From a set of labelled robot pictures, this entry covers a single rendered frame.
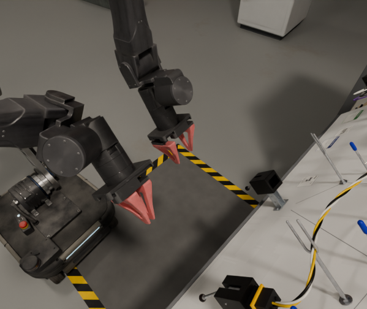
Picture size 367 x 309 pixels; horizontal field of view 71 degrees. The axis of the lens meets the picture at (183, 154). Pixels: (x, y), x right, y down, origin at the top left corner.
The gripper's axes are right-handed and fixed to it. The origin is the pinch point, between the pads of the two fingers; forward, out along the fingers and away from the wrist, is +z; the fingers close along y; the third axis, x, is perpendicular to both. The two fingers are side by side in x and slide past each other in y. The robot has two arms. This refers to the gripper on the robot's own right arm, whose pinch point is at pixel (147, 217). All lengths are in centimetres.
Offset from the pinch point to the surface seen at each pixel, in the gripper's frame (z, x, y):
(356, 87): 17, -14, 94
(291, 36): 3, 94, 350
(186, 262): 73, 79, 42
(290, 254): 21.0, -13.9, 14.4
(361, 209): 19.3, -24.6, 26.3
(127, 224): 44, 113, 38
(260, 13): -40, 108, 323
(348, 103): 22, -10, 95
